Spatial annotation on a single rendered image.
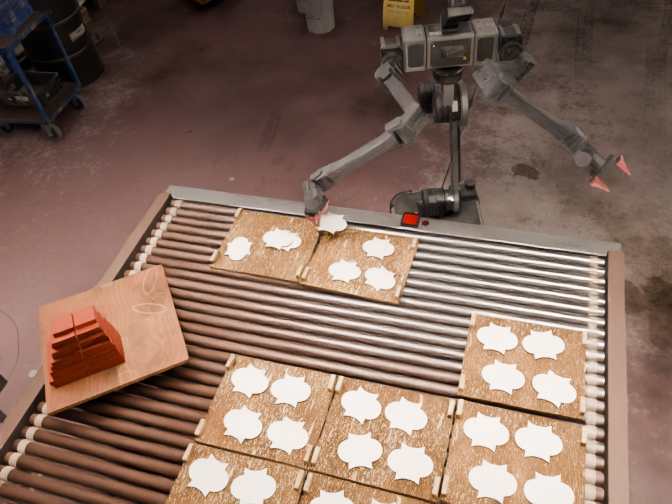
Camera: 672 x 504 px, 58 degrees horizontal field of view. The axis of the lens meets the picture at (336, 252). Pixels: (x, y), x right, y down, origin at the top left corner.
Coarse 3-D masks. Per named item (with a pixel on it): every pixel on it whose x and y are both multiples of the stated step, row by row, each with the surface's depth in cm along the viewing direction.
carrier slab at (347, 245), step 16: (336, 240) 263; (352, 240) 262; (368, 240) 261; (400, 240) 259; (320, 256) 258; (336, 256) 257; (352, 256) 256; (400, 256) 253; (320, 272) 252; (400, 272) 247; (320, 288) 247; (336, 288) 245; (352, 288) 244; (368, 288) 244
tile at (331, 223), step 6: (324, 216) 258; (330, 216) 258; (336, 216) 258; (342, 216) 258; (324, 222) 256; (330, 222) 256; (336, 222) 256; (342, 222) 256; (324, 228) 254; (330, 228) 254; (336, 228) 254; (342, 228) 254
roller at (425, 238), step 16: (192, 208) 290; (208, 208) 288; (224, 208) 286; (352, 224) 271; (432, 240) 260; (448, 240) 259; (464, 240) 258; (528, 256) 251; (544, 256) 249; (560, 256) 247; (576, 256) 246; (592, 256) 245
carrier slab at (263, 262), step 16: (240, 224) 275; (256, 224) 274; (272, 224) 273; (288, 224) 272; (304, 224) 271; (224, 240) 270; (256, 240) 268; (304, 240) 265; (224, 256) 263; (256, 256) 261; (272, 256) 260; (288, 256) 259; (304, 256) 259; (240, 272) 257; (256, 272) 255; (272, 272) 254; (288, 272) 253
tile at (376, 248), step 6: (372, 240) 260; (378, 240) 259; (384, 240) 259; (366, 246) 258; (372, 246) 257; (378, 246) 257; (384, 246) 257; (390, 246) 256; (366, 252) 256; (372, 252) 255; (378, 252) 255; (384, 252) 254; (390, 252) 254; (378, 258) 254
